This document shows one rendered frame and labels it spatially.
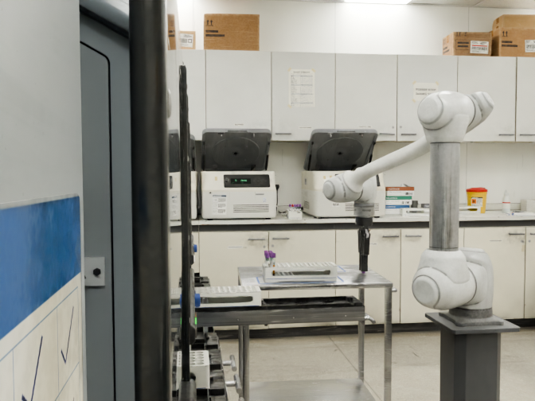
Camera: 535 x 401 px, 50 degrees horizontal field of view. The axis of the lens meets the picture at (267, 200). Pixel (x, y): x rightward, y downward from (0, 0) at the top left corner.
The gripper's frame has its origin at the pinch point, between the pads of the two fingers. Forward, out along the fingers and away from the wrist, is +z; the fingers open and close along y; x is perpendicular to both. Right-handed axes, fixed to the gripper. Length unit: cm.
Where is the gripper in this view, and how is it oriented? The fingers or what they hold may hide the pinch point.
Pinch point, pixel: (363, 262)
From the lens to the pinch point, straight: 254.9
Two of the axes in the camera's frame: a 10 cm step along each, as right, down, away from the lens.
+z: -0.1, 10.0, 0.5
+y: 0.9, 0.5, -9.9
